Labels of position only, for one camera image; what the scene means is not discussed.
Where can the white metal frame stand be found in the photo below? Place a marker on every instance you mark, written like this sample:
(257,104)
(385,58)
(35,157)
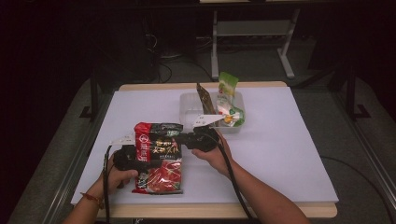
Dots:
(249,28)

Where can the clear plastic container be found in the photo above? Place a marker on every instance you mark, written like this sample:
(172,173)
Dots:
(190,109)

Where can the person's left hand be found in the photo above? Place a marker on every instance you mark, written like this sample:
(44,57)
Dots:
(116,179)

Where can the white table sheet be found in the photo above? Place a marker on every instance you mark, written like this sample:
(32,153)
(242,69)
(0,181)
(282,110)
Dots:
(280,140)

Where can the white and green starch bag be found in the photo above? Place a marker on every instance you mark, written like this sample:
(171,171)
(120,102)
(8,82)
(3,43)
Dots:
(229,102)

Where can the gold foil packet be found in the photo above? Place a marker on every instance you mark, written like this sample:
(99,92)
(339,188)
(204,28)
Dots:
(207,99)

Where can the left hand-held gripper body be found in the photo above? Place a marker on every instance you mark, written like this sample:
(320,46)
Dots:
(126,155)

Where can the person's right hand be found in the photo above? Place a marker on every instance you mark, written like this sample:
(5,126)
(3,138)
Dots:
(214,158)

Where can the black metal stand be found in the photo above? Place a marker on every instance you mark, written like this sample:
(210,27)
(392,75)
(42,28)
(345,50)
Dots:
(353,93)
(93,93)

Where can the red and black seasoning packet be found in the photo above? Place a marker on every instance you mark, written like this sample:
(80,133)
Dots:
(162,168)

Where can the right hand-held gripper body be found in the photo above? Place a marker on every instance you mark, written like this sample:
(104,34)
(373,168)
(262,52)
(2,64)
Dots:
(202,138)

